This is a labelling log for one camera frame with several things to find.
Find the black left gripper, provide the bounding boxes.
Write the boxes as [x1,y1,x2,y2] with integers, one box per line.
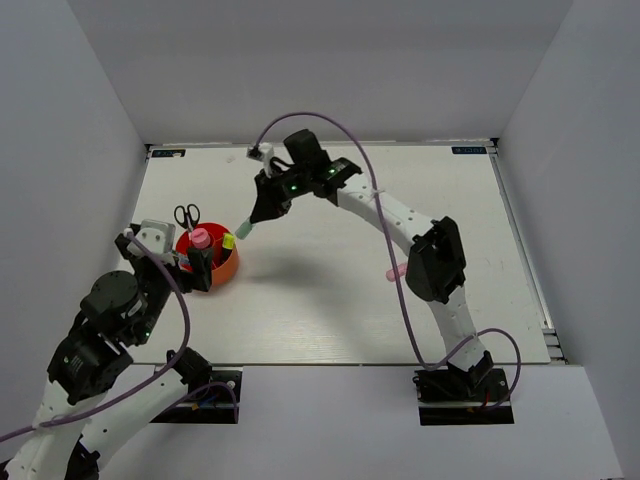
[119,237,215,342]

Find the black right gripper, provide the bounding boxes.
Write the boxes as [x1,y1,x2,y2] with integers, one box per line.
[251,165,312,223]

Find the green translucent stapler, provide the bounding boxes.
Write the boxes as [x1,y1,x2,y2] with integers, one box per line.
[235,219,254,240]

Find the pink glue stick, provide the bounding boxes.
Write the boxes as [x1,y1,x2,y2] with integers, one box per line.
[190,227,211,250]

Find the yellow cap black highlighter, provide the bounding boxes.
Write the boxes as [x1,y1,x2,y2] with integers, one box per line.
[221,233,235,251]

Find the black handled scissors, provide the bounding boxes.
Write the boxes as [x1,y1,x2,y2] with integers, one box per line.
[173,203,201,232]

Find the pink translucent stapler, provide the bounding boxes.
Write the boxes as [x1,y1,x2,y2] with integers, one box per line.
[385,265,407,282]

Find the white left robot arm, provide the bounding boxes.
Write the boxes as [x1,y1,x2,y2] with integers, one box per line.
[1,225,214,479]

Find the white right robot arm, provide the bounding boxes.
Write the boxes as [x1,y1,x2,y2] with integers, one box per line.
[236,129,493,399]

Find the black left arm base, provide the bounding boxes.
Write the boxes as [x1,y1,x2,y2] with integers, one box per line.
[152,348,243,425]

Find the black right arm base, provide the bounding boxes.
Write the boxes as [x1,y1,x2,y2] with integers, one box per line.
[412,368,515,427]

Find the orange round organizer container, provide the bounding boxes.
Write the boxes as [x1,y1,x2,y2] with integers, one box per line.
[175,222,239,290]

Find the blue label sticker left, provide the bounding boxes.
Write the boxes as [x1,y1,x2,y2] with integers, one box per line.
[151,149,186,158]

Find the blue label sticker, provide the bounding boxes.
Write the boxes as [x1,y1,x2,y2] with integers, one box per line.
[151,149,186,158]
[451,146,487,155]

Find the blue label sticker right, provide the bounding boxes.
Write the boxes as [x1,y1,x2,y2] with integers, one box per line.
[451,146,487,155]

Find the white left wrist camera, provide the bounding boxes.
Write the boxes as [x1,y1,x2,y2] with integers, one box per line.
[135,219,175,264]

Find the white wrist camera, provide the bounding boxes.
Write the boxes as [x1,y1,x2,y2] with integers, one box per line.
[246,142,274,178]
[135,219,175,264]

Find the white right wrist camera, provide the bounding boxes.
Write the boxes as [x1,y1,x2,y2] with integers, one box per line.
[246,142,274,178]

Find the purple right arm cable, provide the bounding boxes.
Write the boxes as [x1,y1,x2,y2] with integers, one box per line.
[255,112,521,411]

